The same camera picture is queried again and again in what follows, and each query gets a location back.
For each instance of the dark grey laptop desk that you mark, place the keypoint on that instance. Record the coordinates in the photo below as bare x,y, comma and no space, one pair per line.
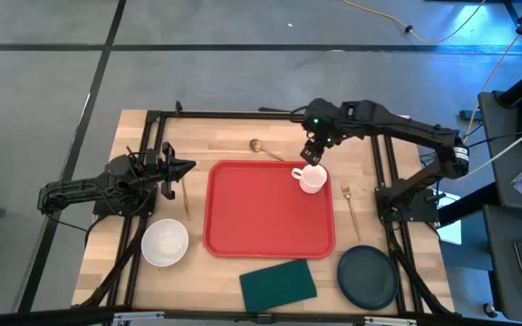
501,271

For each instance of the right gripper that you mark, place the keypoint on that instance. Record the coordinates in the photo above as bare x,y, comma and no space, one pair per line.
326,127

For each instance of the black flat bar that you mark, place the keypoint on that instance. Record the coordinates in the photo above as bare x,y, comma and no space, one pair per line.
274,109

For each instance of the gold fork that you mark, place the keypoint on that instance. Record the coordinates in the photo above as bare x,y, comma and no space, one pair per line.
346,191

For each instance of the black diagonal beam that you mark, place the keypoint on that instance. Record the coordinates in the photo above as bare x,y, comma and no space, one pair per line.
469,204

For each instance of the white bowl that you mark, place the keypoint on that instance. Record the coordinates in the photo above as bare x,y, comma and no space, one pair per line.
165,242

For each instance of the gold knife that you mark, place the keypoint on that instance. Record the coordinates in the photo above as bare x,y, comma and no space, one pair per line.
186,204

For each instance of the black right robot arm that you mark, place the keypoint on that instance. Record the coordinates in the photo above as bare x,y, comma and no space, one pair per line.
401,127

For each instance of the dark blue plate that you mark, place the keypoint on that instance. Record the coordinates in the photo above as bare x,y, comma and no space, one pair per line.
367,277

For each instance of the dark power adapter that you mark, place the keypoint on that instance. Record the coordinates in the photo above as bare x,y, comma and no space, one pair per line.
468,115

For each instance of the gold spoon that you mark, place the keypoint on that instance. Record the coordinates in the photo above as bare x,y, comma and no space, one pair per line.
255,145

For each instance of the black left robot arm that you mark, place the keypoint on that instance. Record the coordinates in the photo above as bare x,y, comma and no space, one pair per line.
75,188

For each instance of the black caster wheel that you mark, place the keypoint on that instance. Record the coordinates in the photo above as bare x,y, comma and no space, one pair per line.
490,310

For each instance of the white mug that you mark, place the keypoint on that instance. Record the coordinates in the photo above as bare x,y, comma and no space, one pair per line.
313,179

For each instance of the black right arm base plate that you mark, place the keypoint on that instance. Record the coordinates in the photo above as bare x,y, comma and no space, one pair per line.
424,213

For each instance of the dark grey side desk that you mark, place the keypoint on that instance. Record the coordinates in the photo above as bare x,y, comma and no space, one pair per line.
501,190

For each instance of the black aluminium table frame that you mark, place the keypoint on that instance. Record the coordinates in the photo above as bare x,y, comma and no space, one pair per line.
225,115

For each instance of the dark green napkin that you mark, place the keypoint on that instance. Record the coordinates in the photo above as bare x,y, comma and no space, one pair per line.
277,286

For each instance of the black camera mount beam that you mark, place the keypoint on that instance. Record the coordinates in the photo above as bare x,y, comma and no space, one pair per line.
39,317

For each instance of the red plastic tray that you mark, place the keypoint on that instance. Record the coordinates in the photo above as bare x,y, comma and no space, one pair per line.
252,213

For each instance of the silver bracket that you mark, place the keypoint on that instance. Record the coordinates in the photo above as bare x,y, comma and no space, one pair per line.
138,317
390,321

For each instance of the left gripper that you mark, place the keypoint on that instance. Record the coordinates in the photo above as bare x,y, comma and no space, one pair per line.
168,181

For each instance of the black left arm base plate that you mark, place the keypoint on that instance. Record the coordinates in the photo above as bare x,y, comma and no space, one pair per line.
102,209

